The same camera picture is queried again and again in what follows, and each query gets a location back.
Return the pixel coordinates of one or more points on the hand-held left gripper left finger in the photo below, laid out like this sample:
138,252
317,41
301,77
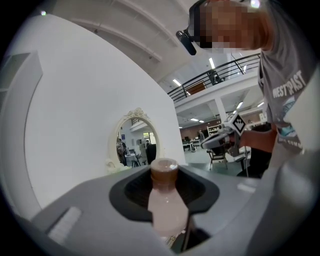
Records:
95,212

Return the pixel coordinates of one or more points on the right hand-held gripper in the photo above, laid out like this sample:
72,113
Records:
236,125

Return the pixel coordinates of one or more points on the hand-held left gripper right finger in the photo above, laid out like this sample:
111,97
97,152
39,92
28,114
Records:
225,200

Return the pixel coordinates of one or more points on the pink bottle with brown cap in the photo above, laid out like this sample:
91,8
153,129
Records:
165,207

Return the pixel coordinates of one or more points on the person's right forearm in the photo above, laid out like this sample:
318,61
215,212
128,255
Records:
260,140

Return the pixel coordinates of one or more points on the wooden mesh chair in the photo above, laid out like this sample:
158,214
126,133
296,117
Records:
217,157

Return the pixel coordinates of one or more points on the black office chair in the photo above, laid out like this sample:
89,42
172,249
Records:
257,165

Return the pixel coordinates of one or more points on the black balcony railing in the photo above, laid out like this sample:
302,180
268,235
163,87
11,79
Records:
215,75

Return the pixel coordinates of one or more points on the white framed oval mirror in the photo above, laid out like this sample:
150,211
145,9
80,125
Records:
137,140

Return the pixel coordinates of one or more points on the person's grey t-shirt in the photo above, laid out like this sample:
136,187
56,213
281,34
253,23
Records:
282,62

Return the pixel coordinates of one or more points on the person's head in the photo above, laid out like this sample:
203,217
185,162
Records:
235,22

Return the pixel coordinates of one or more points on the black head-mounted camera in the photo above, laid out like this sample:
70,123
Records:
190,37

